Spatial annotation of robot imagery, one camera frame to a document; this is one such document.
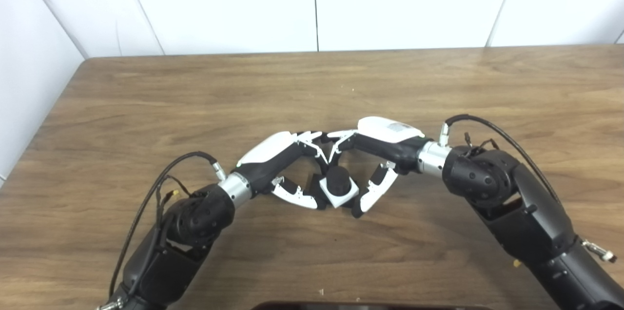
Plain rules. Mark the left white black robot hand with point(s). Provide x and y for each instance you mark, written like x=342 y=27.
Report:
x=270 y=151

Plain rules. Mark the white square piece with hole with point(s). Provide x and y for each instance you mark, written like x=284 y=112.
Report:
x=336 y=199

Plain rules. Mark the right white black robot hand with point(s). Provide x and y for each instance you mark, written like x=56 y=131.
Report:
x=390 y=142

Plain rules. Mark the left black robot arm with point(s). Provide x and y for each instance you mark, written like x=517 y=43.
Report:
x=195 y=222

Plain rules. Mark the right silver elbow plug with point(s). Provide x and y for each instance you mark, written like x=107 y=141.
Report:
x=599 y=250

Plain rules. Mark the left silver elbow plug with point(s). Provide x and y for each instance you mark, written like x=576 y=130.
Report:
x=111 y=305

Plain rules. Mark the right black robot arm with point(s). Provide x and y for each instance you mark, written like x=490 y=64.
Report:
x=516 y=203

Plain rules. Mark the black peg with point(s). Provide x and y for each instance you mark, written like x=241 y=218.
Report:
x=339 y=181

